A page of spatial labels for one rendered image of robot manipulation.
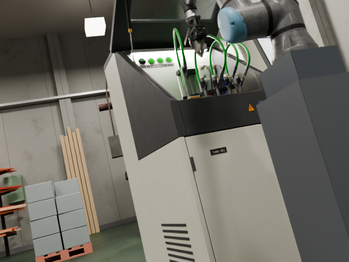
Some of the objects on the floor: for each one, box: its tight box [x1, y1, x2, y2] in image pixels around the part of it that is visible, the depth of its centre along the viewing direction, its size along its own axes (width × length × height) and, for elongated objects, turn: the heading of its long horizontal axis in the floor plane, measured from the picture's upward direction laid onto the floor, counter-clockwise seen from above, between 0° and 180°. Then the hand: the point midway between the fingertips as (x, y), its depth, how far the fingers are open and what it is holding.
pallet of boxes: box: [24, 178, 93, 262], centre depth 516 cm, size 112×74×110 cm
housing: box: [104, 52, 162, 262], centre depth 232 cm, size 140×28×150 cm, turn 59°
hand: (200, 55), depth 179 cm, fingers closed
